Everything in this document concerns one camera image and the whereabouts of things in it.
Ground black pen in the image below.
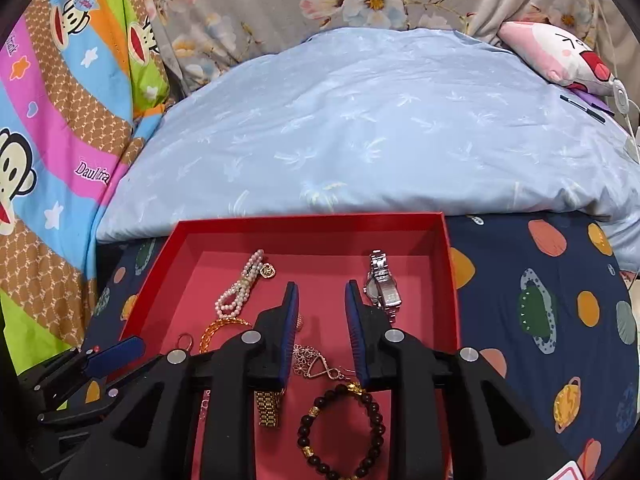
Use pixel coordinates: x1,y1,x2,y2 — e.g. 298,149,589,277
559,94,606,124

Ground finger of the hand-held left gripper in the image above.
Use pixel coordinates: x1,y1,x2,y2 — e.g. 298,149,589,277
38,386,122,426
74,337,147,379

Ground red cardboard box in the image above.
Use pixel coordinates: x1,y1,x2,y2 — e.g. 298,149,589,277
106,212,460,480

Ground white cable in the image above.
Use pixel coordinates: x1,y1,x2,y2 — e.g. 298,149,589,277
597,5,640,166

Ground dark bead bracelet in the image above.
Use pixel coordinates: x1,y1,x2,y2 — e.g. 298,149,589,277
297,381,386,480

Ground silver wrist watch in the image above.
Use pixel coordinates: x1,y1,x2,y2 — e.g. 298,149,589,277
363,249,404,324

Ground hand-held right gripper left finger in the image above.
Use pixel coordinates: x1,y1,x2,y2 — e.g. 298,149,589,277
60,281,300,480

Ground gold watch band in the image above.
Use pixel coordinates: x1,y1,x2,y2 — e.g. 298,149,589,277
254,387,286,429

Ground white pillow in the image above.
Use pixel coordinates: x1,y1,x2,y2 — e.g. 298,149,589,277
95,27,640,273

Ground navy planet print blanket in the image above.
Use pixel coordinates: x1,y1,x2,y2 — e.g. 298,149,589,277
90,212,638,480

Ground cartoon monkey blanket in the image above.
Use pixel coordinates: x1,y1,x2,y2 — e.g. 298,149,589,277
0,0,173,376

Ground pink cartoon pillow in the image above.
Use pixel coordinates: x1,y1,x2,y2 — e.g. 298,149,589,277
496,20,619,97

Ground silver and gold earring cluster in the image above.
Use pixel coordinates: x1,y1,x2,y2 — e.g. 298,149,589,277
291,342,331,382

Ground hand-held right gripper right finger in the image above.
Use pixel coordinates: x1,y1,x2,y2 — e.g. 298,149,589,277
344,280,572,480

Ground grey floral cloth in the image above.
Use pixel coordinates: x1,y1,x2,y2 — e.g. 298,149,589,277
137,0,621,96

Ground white pearl bracelet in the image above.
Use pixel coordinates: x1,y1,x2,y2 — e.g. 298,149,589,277
214,248,277,319

